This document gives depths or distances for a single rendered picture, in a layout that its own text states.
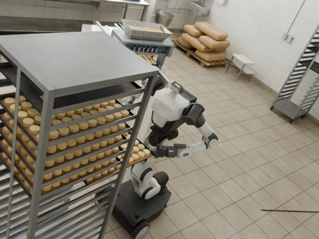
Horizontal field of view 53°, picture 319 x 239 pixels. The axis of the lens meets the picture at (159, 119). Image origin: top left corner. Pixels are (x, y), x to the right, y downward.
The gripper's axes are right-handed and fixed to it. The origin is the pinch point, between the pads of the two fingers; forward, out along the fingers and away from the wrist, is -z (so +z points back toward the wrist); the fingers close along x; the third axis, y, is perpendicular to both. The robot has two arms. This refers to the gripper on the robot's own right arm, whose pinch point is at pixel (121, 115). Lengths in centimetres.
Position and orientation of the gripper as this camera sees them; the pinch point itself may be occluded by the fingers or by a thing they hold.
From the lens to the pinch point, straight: 265.2
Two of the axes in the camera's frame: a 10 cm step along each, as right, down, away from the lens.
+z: 2.0, -4.8, 8.5
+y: 9.3, 3.6, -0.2
